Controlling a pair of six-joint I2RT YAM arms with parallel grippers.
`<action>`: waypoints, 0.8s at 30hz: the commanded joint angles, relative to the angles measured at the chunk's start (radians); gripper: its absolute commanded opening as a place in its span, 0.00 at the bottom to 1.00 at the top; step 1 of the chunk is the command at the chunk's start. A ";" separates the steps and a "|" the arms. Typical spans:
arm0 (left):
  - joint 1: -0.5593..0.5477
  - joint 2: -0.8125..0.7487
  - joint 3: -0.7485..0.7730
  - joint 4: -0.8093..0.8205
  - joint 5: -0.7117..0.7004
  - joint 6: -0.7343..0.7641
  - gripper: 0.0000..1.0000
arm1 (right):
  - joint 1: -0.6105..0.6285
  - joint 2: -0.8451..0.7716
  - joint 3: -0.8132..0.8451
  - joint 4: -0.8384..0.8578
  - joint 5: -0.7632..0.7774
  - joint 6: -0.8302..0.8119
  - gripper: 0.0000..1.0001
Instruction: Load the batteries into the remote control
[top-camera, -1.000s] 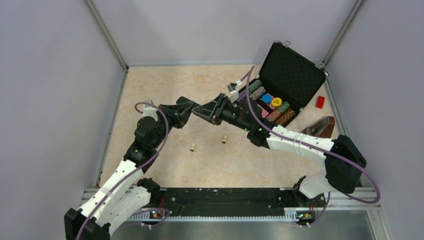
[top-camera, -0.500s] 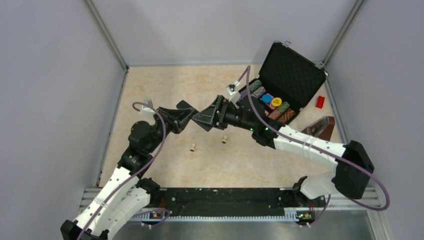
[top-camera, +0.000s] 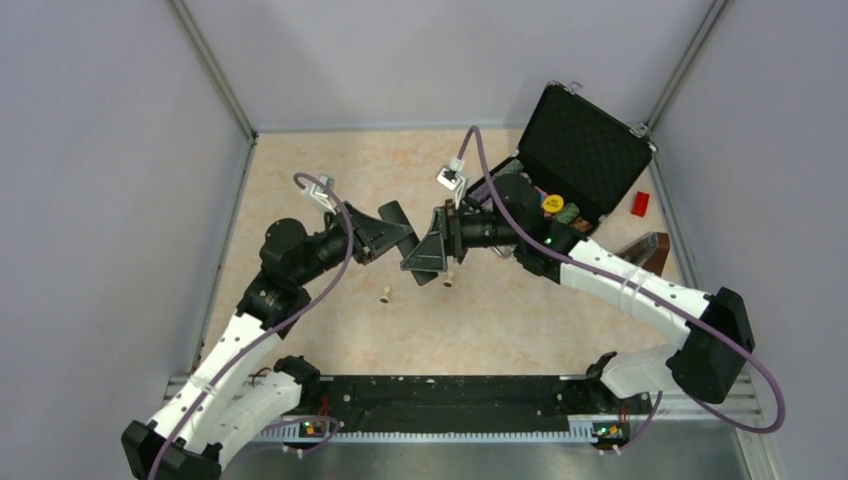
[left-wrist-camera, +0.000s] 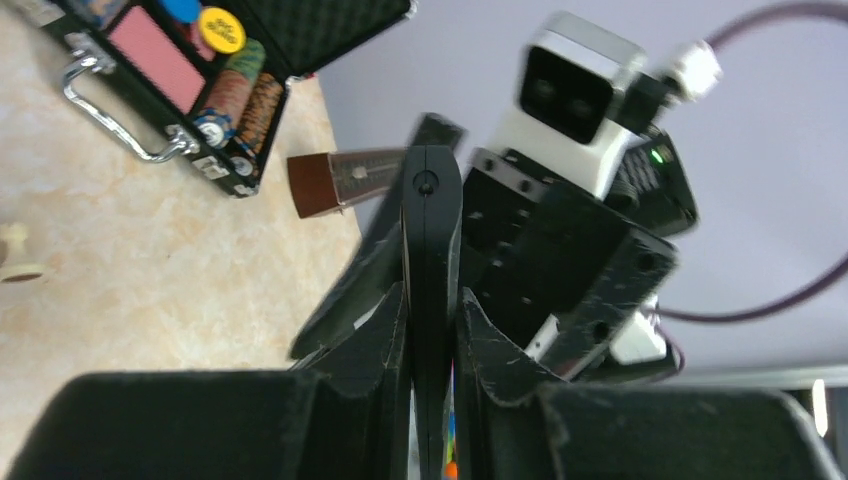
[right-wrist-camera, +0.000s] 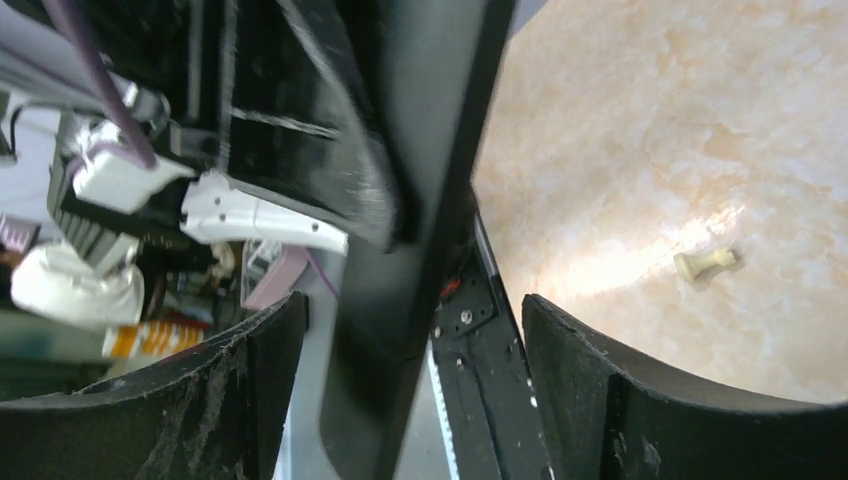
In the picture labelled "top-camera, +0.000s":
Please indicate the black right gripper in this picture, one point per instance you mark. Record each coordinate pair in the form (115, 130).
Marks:
(446, 239)

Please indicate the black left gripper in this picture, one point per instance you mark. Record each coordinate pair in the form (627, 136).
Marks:
(370, 234)

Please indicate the black remote control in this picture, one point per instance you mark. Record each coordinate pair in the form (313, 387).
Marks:
(393, 212)

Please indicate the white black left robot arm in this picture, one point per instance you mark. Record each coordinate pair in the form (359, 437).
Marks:
(205, 425)

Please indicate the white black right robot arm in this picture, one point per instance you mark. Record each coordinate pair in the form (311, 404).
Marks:
(706, 333)

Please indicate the yellow big blind chip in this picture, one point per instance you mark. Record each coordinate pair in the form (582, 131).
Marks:
(552, 204)

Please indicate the green chip stack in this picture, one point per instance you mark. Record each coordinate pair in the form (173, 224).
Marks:
(568, 214)

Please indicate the orange black chip stack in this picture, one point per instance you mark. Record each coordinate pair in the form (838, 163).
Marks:
(582, 225)

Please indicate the black poker chip case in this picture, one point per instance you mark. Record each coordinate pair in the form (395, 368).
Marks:
(574, 149)

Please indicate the red toy brick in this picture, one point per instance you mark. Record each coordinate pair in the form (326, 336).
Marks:
(640, 204)

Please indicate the brown metronome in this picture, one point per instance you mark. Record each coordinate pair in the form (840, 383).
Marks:
(650, 252)

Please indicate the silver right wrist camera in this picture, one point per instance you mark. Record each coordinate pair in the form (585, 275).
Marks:
(451, 175)

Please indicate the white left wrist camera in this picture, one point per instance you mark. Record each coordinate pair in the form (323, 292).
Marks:
(316, 194)

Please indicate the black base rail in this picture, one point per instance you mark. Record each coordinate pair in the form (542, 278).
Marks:
(474, 409)

